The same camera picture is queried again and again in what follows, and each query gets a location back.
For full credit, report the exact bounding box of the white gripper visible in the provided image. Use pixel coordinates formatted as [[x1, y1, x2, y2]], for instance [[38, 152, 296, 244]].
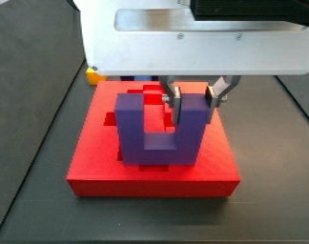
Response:
[[73, 0, 309, 125]]

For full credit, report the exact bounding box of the purple U-shaped block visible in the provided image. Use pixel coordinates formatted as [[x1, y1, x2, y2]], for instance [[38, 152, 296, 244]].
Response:
[[115, 93, 211, 165]]

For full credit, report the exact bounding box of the red board with slots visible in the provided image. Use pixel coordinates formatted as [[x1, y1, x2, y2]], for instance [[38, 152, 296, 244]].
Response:
[[67, 81, 239, 197]]

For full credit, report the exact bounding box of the blue U-shaped block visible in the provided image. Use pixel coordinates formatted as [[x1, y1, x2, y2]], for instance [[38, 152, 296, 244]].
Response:
[[121, 75, 158, 81]]

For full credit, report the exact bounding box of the yellow long block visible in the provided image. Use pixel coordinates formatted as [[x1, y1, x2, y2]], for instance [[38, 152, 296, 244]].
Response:
[[86, 68, 107, 85]]

